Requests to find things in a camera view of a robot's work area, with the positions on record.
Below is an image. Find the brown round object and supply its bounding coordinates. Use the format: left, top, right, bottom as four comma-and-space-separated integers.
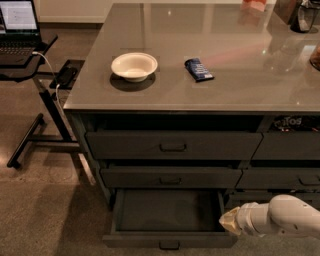
309, 46, 320, 71

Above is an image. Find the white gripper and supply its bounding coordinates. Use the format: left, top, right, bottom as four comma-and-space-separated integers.
219, 202, 270, 236

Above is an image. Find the black laptop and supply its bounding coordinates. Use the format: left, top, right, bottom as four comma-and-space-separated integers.
0, 0, 42, 68

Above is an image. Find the dark glass jar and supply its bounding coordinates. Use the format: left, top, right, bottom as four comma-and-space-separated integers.
290, 0, 320, 33

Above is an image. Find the blue snack packet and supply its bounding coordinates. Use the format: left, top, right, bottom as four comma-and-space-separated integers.
184, 58, 214, 82

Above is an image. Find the dark grey cabinet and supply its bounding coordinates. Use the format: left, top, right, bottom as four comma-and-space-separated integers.
63, 3, 320, 251

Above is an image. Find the black laptop stand table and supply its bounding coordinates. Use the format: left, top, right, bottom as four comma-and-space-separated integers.
0, 31, 86, 169

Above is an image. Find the black power adapter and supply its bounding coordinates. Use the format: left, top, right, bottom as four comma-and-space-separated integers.
57, 67, 77, 86

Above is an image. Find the white bowl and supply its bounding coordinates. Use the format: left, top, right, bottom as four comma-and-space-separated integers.
111, 52, 158, 82

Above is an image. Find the drawer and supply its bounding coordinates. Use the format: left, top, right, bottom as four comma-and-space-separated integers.
225, 191, 320, 209
253, 131, 320, 160
237, 168, 320, 190
100, 166, 242, 188
86, 131, 262, 160
103, 189, 237, 250

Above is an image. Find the orange box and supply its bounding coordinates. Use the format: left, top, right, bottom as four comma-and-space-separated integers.
241, 0, 267, 12

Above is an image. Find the white charging cable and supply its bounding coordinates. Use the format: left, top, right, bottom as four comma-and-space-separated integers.
31, 50, 66, 114

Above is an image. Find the chips bag in drawer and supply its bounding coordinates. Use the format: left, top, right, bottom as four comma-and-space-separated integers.
270, 116, 320, 132

